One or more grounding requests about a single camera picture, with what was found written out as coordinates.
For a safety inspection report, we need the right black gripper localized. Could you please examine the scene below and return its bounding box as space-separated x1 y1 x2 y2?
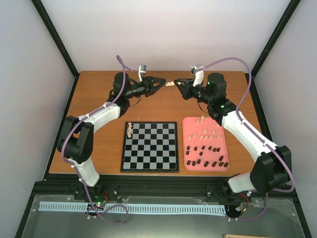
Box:
174 78 212 105

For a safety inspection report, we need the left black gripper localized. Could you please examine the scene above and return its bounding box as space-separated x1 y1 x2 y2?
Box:
126 76 166 100

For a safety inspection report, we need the light wooden queen piece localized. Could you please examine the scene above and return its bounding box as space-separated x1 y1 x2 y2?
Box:
165 81 175 87

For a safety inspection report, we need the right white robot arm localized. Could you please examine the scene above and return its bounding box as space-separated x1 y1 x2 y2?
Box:
174 73 295 195

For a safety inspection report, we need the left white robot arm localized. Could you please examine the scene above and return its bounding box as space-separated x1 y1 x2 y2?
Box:
57 72 166 200

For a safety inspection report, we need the right circuit board connector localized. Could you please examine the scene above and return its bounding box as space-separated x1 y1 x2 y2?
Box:
235 193 250 214

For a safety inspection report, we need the left green circuit board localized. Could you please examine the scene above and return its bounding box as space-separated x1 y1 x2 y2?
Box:
94 191 108 211

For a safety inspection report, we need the pink plastic tray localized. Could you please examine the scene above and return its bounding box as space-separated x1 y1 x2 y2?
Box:
182 117 229 172

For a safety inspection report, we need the black and silver chessboard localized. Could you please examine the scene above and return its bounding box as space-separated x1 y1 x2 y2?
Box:
120 121 179 173

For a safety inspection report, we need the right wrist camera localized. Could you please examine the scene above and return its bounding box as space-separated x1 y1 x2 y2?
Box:
191 64 204 87

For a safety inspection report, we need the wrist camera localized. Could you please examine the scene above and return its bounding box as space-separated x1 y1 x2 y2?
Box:
191 64 204 87
138 64 147 82

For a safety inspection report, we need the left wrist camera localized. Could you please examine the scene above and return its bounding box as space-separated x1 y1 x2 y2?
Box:
138 64 147 82

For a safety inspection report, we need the black aluminium frame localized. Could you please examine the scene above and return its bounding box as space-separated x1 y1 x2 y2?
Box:
15 0 311 238

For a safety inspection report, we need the light blue slotted cable duct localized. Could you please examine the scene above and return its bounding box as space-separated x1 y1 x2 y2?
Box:
38 201 226 216

